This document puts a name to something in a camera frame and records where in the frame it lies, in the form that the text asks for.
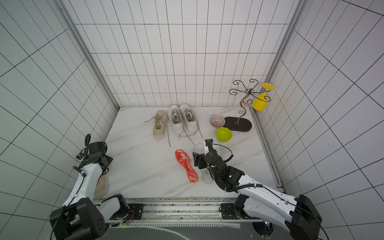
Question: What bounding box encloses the white shoe insole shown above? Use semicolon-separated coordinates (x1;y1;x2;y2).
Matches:
193;144;213;184
204;140;223;157

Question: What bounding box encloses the red orange shoe insole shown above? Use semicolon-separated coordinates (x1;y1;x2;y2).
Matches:
175;149;199;183

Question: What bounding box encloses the white sneaker with laces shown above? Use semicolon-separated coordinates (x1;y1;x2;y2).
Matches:
180;104;203;143

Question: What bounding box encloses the beige shoe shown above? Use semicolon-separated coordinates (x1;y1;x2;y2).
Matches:
94;174;109;198
145;110;171;147

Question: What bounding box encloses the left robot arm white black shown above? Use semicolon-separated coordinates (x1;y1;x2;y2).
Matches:
49;134;136;240

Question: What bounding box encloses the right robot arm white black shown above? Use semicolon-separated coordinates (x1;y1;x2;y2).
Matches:
193;139;323;240

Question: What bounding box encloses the lime green plastic bowl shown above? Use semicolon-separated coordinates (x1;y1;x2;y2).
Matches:
216;127;233;143

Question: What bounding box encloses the black oval stand base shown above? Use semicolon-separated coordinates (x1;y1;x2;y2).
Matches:
224;117;252;132

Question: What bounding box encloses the pink marbled bowl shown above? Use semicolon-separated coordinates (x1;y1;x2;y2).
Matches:
210;115;226;129

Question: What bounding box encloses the yellow plastic goblet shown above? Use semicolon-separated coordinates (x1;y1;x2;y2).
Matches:
253;83;275;111

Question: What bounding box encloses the curly metal cup stand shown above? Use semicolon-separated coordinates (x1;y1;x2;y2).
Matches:
229;79;264;118

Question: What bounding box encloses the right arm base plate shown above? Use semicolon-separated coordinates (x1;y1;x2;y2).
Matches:
219;203;260;220

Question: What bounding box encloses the aluminium rail frame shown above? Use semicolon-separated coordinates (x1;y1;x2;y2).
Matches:
59;197;304;232

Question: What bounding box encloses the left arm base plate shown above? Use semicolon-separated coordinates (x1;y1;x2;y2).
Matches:
109;204;144;222

